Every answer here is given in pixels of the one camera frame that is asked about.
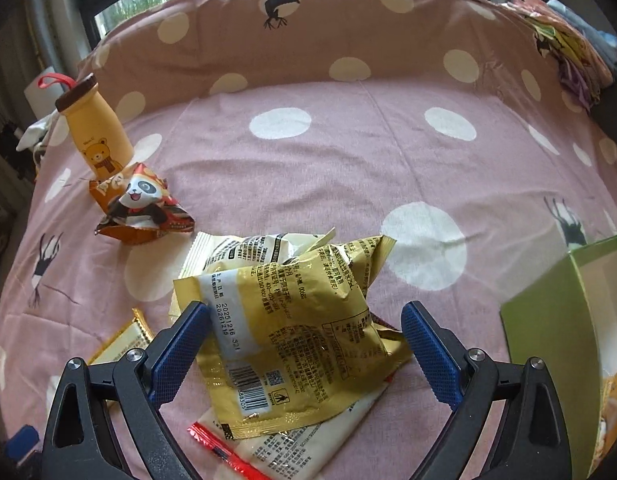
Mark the pile of folded clothes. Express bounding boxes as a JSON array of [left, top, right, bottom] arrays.
[[509, 0, 617, 111]]

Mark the black device on stand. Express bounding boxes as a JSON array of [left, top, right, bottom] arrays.
[[0, 122, 24, 161]]

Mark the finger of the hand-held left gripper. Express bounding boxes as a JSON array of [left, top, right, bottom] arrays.
[[3, 425, 42, 463]]

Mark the crinkled gold foil snack packet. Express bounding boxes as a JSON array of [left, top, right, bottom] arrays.
[[173, 235, 414, 441]]

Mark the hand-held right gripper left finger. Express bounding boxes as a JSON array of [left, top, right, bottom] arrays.
[[41, 300, 212, 480]]

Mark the white crumpled cloth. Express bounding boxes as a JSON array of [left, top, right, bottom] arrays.
[[16, 110, 69, 153]]

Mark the green cardboard box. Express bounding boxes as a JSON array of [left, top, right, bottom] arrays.
[[499, 232, 617, 480]]

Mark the panda print snack packet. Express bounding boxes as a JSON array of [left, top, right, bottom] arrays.
[[90, 161, 195, 246]]

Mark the pink polka dot bed sheet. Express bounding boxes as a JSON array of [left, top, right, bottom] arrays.
[[0, 0, 617, 480]]

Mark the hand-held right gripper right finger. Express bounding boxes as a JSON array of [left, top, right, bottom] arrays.
[[401, 301, 574, 480]]

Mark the yellow bear bottle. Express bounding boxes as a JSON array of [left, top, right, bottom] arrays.
[[40, 74, 134, 181]]

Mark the pale yellow snack packet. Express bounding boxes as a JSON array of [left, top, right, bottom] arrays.
[[168, 227, 339, 318]]

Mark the small pale wafer bar packet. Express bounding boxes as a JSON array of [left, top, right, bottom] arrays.
[[87, 308, 156, 366]]

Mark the white cylinder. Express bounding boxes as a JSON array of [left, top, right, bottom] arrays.
[[23, 67, 64, 121]]

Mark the white packet with red edge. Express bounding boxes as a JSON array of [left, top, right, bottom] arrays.
[[187, 375, 389, 480]]

